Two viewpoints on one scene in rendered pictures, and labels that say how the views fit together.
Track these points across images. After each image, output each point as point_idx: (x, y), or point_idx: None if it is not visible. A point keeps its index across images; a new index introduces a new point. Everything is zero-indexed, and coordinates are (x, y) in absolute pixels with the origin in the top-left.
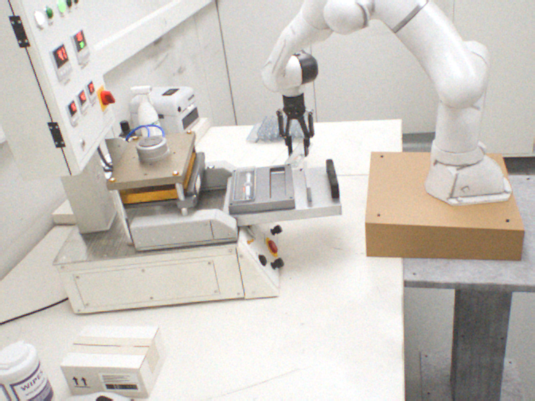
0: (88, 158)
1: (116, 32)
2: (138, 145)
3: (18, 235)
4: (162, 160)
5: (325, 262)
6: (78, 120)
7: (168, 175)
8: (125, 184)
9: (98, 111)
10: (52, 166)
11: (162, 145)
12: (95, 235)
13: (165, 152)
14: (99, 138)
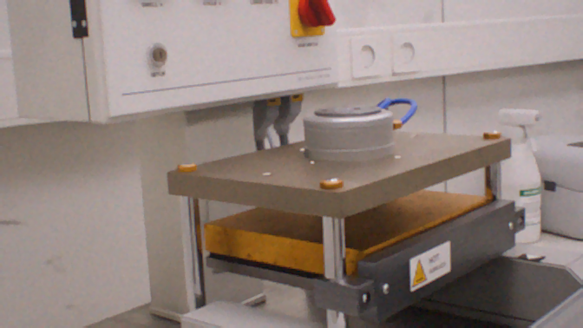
0: (168, 105)
1: (520, 16)
2: (311, 114)
3: (143, 304)
4: (350, 162)
5: None
6: (171, 0)
7: (310, 185)
8: (204, 184)
9: (273, 28)
10: (63, 88)
11: (366, 121)
12: (167, 327)
13: (372, 147)
14: (245, 83)
